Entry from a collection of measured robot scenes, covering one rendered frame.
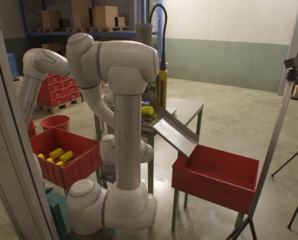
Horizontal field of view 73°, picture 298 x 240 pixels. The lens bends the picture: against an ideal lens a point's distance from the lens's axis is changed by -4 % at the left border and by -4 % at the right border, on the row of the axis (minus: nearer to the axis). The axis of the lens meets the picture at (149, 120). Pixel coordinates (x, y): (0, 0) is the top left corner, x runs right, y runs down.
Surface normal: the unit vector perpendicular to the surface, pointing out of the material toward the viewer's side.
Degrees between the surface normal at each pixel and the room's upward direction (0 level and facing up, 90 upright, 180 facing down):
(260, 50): 90
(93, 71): 114
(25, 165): 90
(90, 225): 94
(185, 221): 0
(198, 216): 0
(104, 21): 90
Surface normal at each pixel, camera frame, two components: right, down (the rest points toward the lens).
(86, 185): -0.11, -0.91
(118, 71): -0.14, 0.36
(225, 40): -0.49, 0.37
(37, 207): 0.86, 0.21
